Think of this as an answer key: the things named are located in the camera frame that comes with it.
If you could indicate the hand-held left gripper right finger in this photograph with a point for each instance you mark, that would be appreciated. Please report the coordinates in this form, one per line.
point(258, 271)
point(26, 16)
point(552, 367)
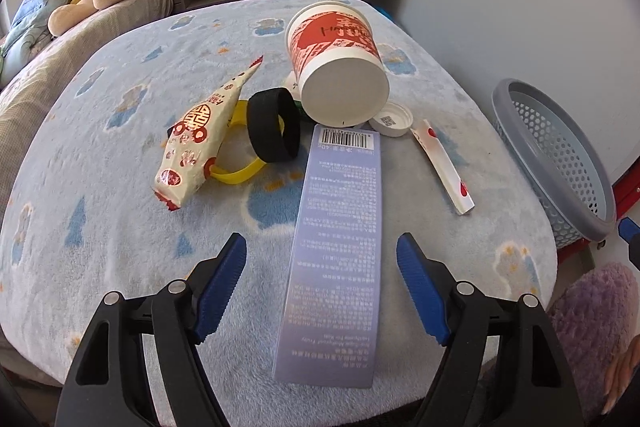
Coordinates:
point(417, 292)

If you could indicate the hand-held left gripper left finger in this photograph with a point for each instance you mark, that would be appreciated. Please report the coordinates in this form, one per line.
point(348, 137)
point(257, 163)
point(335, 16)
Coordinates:
point(227, 287)

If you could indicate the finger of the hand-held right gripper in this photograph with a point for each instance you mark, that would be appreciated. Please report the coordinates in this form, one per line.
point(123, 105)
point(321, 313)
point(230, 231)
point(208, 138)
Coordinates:
point(627, 229)

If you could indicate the grey perforated basket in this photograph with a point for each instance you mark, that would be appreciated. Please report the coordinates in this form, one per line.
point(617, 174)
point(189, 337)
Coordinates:
point(590, 207)

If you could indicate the long purple box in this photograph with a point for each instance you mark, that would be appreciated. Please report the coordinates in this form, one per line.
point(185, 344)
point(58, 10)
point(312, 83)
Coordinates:
point(335, 257)

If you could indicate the white red paper sleeve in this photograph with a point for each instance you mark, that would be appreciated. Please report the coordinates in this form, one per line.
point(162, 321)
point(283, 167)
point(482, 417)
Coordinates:
point(447, 172)

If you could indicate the red patterned snack packet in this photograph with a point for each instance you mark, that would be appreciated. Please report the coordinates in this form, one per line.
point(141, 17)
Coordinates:
point(195, 142)

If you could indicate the black fabric band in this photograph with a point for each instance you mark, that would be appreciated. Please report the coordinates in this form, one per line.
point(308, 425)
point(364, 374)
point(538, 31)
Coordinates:
point(265, 127)

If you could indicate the white round cap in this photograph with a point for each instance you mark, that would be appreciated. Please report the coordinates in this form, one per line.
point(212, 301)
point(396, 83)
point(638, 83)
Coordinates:
point(395, 119)

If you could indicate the red white noodle cup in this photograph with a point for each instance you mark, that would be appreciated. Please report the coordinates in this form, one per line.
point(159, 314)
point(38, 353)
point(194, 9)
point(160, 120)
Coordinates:
point(340, 87)

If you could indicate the person's right hand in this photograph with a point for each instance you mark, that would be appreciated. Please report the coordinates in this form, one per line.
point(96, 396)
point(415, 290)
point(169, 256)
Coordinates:
point(622, 372)

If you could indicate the white wardrobe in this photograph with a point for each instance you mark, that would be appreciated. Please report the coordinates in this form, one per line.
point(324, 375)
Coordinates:
point(550, 7)

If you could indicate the beige bed mattress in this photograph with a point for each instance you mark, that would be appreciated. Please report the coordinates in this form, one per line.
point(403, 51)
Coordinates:
point(30, 72)

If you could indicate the blue printed pillow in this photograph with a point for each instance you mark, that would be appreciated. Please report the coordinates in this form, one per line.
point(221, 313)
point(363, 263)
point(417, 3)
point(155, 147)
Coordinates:
point(35, 7)

